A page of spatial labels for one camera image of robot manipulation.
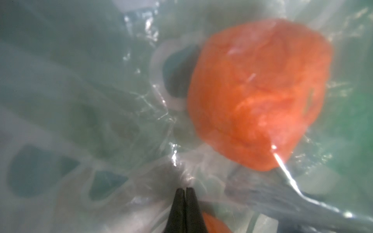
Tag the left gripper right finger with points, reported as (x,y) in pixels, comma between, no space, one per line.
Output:
(194,219)

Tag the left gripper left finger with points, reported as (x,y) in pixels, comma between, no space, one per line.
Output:
(176,221)

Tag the orange bag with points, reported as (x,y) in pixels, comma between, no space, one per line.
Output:
(215,225)
(256,89)

